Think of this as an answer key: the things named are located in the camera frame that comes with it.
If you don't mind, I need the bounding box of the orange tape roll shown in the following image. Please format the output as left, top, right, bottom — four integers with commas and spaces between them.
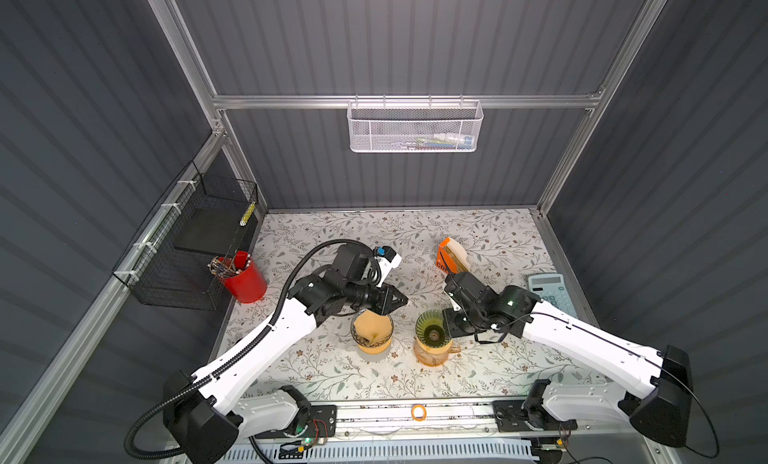
410, 404, 427, 422

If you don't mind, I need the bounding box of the orange coffee filter box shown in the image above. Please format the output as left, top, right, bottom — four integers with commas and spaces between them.
436, 237, 471, 274

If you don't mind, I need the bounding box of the black corrugated cable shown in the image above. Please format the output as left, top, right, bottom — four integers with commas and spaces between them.
123, 238, 373, 462

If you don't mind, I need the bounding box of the black wire basket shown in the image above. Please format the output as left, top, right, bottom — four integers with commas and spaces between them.
113, 164, 260, 311

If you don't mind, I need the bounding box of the yellow marker in basket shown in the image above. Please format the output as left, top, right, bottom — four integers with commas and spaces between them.
239, 201, 257, 227

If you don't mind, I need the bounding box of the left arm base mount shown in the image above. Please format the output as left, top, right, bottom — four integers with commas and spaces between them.
271, 404, 338, 439

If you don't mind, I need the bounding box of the green glass dripper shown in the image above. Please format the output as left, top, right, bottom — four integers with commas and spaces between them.
415, 309, 451, 346

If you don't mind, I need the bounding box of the red cup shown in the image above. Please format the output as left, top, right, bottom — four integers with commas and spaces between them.
209, 250, 267, 304

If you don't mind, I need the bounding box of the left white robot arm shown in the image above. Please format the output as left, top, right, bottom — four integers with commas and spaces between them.
162, 239, 408, 463

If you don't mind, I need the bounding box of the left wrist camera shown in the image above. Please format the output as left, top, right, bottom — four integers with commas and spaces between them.
374, 246, 402, 274

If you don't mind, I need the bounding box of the white wire basket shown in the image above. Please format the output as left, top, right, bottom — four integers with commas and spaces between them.
346, 100, 484, 153

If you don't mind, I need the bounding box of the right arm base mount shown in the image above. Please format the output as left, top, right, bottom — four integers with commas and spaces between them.
491, 399, 578, 433

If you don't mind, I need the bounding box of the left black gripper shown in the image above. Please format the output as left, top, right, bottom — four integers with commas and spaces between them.
343, 276, 409, 316

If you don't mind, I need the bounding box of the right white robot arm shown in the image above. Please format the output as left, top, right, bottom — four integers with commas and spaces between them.
442, 272, 694, 448

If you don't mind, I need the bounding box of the orange glass pitcher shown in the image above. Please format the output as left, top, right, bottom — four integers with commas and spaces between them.
413, 339, 461, 367

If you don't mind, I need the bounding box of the light blue calculator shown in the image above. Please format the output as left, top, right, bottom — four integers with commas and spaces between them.
528, 273, 577, 317

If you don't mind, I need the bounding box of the grey glass dripper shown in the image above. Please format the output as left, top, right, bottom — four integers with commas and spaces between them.
350, 310, 395, 349

